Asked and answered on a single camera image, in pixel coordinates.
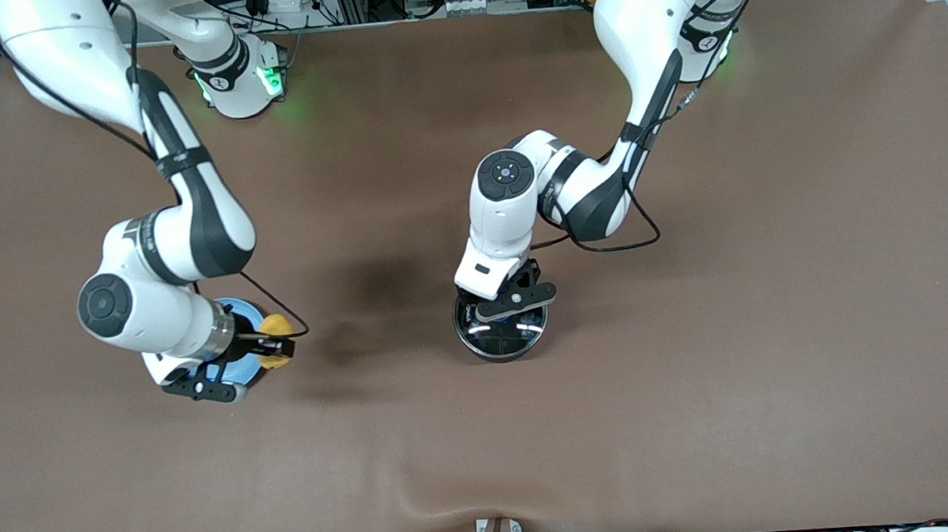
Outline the yellow potato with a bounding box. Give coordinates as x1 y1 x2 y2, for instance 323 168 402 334
256 312 298 371

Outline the blue round plate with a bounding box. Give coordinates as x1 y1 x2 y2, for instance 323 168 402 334
193 295 271 390

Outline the glass lid blue knob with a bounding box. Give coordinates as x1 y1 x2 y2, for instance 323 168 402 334
454 288 548 358

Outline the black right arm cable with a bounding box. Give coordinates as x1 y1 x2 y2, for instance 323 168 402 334
0 0 310 360

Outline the brown table mat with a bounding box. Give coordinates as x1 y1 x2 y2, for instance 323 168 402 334
0 0 948 532

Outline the black pot blue handle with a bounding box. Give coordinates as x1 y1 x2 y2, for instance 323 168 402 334
450 282 549 365

